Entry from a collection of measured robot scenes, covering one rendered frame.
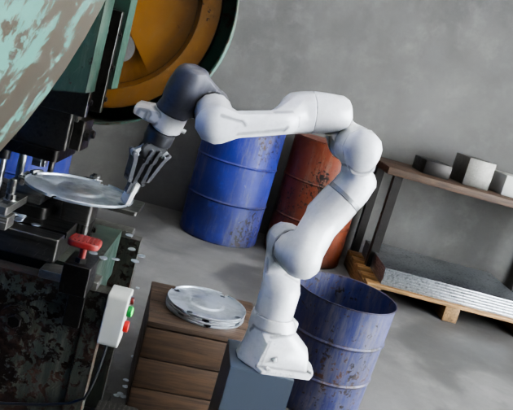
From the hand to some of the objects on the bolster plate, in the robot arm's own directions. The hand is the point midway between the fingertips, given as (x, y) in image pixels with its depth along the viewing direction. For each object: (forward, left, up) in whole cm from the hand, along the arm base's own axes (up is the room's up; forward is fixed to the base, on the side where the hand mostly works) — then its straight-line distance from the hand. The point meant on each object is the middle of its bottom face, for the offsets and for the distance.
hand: (129, 192), depth 171 cm
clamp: (+27, +13, -12) cm, 32 cm away
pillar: (+33, +4, -8) cm, 34 cm away
